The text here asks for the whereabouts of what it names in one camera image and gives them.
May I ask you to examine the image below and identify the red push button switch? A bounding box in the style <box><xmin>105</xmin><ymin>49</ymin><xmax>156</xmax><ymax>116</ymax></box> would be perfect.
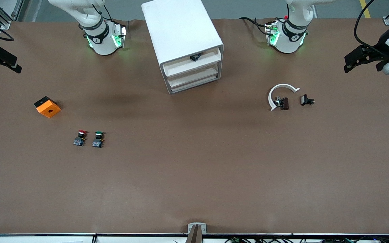
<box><xmin>73</xmin><ymin>129</ymin><xmax>89</xmax><ymax>147</ymax></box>

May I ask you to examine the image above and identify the white plastic drawer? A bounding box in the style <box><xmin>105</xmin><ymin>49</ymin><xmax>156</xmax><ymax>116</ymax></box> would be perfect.
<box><xmin>167</xmin><ymin>66</ymin><xmax>220</xmax><ymax>86</ymax></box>
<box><xmin>165</xmin><ymin>60</ymin><xmax>221</xmax><ymax>79</ymax></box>
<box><xmin>169</xmin><ymin>74</ymin><xmax>220</xmax><ymax>93</ymax></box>
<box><xmin>162</xmin><ymin>49</ymin><xmax>222</xmax><ymax>73</ymax></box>

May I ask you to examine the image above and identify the white drawer cabinet housing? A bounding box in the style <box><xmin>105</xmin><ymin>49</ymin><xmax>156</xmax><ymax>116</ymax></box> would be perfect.
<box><xmin>142</xmin><ymin>0</ymin><xmax>224</xmax><ymax>95</ymax></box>

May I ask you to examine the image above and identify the orange box with black side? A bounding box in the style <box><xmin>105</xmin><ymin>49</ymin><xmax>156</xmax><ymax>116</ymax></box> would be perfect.
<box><xmin>33</xmin><ymin>96</ymin><xmax>62</xmax><ymax>118</ymax></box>

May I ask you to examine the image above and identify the brown block with metal terminals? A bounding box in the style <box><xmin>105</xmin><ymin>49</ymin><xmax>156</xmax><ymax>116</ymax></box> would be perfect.
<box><xmin>274</xmin><ymin>97</ymin><xmax>290</xmax><ymax>111</ymax></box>

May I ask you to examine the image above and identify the brown table covering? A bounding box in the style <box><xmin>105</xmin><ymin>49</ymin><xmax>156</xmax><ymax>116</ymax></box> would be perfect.
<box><xmin>0</xmin><ymin>18</ymin><xmax>389</xmax><ymax>234</ymax></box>

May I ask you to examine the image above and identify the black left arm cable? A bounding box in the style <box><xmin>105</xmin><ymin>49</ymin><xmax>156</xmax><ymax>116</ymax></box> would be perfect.
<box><xmin>354</xmin><ymin>0</ymin><xmax>385</xmax><ymax>48</ymax></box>

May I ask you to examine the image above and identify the white open plastic ring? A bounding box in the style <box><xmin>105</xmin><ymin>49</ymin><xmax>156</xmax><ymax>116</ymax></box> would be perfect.
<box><xmin>268</xmin><ymin>83</ymin><xmax>300</xmax><ymax>112</ymax></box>

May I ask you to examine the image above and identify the green push button switch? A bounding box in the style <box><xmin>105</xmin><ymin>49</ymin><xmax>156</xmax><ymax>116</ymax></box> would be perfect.
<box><xmin>92</xmin><ymin>131</ymin><xmax>106</xmax><ymax>148</ymax></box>

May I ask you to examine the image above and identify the black base cable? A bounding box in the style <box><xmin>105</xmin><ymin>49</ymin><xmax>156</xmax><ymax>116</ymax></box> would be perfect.
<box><xmin>239</xmin><ymin>16</ymin><xmax>270</xmax><ymax>36</ymax></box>

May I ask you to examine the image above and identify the black table edge rail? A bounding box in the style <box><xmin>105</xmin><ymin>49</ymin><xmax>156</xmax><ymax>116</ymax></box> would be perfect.
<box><xmin>0</xmin><ymin>232</ymin><xmax>389</xmax><ymax>243</ymax></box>

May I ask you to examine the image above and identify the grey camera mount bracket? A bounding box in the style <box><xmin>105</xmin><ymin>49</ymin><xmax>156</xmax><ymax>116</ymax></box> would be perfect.
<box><xmin>186</xmin><ymin>222</ymin><xmax>207</xmax><ymax>243</ymax></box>

